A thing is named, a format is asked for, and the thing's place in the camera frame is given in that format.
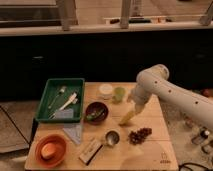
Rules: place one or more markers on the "yellow banana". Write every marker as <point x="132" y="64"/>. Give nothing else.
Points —
<point x="127" y="117"/>

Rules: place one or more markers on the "dark brown bowl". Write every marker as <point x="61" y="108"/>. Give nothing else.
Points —
<point x="96" y="113"/>

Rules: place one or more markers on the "grey sponge in tray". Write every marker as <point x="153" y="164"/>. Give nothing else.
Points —
<point x="64" y="114"/>

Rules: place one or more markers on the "white utensil in tray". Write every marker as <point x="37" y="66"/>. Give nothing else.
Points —
<point x="71" y="98"/>

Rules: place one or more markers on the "green plastic tray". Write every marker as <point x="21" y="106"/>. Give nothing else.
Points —
<point x="51" y="89"/>

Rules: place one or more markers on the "white round container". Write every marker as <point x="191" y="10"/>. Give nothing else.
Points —
<point x="105" y="91"/>

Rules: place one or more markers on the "metal spoon in tray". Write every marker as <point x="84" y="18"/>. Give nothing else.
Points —
<point x="60" y="92"/>

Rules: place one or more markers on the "small metal cup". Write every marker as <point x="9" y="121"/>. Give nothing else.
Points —
<point x="111" y="138"/>

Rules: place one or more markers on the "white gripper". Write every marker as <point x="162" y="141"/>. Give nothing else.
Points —
<point x="139" y="102"/>

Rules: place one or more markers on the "orange fruit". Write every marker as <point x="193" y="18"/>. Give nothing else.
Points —
<point x="48" y="151"/>

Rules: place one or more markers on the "wooden block with label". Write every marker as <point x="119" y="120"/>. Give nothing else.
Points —
<point x="90" y="151"/>

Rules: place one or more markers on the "light green cup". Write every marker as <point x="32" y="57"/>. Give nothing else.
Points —
<point x="119" y="93"/>

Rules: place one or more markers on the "grey folded cloth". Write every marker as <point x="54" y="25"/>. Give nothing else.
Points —
<point x="74" y="132"/>

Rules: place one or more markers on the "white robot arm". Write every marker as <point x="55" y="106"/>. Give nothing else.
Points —
<point x="154" y="80"/>

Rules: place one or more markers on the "bunch of dark grapes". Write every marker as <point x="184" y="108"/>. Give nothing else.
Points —
<point x="139" y="136"/>

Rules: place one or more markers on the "orange plastic bowl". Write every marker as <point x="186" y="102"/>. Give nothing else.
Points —
<point x="60" y="145"/>

